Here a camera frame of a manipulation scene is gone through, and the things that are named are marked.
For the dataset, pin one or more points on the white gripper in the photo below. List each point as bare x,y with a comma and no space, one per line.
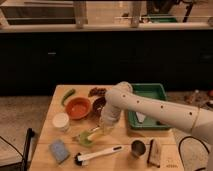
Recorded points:
110,116

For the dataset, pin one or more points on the yellow banana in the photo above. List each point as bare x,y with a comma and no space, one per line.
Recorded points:
94,132

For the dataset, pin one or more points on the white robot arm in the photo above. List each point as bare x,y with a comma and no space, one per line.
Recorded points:
190,119

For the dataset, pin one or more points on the metal cup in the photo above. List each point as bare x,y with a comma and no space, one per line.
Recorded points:
138,148

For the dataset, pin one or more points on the white plastic cup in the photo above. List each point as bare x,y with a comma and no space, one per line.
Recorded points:
61,121

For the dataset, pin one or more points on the green measuring scoop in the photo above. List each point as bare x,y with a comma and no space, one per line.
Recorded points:
82,138

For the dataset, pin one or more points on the dark purple bowl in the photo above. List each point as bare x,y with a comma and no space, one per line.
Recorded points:
98,105

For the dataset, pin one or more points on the grey folded cloth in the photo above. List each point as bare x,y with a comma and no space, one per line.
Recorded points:
140,117

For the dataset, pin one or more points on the orange bowl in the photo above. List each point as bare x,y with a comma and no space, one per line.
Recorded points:
78,108

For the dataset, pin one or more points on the brown grape bunch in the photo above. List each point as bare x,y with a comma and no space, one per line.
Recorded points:
100,92

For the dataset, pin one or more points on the white dish brush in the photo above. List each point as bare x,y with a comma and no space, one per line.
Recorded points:
81,159

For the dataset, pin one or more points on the green chili pepper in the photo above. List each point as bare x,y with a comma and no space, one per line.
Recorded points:
66,95

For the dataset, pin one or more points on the blue sponge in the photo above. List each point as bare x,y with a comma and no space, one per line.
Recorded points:
59,151

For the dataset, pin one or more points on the green plastic tray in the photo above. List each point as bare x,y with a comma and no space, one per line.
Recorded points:
150,90

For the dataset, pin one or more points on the black chair frame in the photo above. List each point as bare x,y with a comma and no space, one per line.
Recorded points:
24,155

